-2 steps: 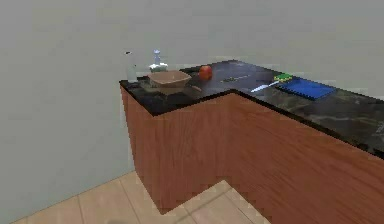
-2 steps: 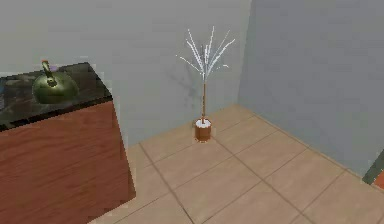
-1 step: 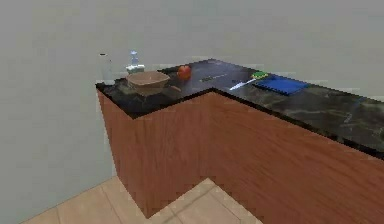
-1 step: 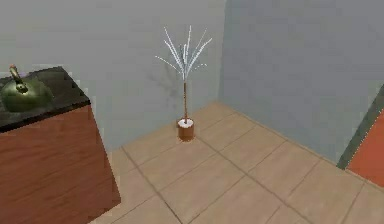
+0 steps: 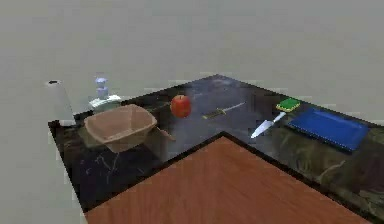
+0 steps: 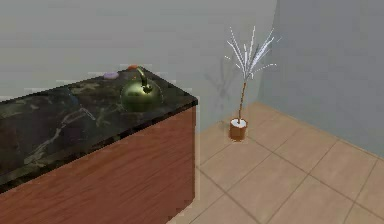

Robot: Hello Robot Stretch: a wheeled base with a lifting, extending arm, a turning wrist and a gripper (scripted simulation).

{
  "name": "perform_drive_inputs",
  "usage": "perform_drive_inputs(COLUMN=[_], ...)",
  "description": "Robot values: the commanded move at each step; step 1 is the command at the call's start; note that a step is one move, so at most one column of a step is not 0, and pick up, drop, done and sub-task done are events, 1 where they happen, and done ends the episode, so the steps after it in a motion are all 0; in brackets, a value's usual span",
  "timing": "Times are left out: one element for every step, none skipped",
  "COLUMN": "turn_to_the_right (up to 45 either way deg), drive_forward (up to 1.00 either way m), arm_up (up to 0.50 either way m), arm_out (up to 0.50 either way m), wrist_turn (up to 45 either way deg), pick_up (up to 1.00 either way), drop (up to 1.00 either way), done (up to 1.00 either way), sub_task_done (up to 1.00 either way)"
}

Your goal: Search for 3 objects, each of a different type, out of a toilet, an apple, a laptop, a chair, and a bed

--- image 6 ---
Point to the white house plant brown pot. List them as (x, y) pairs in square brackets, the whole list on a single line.
[(240, 110)]

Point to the brown cupboard with dark worktop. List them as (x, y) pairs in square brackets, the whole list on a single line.
[(100, 166)]

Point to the orange small round object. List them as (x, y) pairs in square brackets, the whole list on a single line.
[(132, 67)]

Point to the green metal kettle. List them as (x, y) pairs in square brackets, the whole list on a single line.
[(141, 96)]

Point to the purple flat round dish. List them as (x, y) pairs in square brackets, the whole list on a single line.
[(110, 75)]

